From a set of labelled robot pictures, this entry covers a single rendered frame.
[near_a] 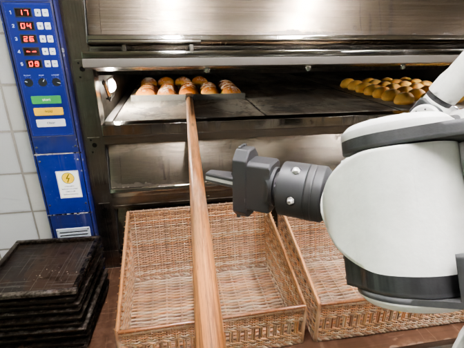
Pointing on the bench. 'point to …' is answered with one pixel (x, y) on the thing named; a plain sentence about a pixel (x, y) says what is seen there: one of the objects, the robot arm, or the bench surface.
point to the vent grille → (74, 232)
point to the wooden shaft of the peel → (202, 250)
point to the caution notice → (69, 184)
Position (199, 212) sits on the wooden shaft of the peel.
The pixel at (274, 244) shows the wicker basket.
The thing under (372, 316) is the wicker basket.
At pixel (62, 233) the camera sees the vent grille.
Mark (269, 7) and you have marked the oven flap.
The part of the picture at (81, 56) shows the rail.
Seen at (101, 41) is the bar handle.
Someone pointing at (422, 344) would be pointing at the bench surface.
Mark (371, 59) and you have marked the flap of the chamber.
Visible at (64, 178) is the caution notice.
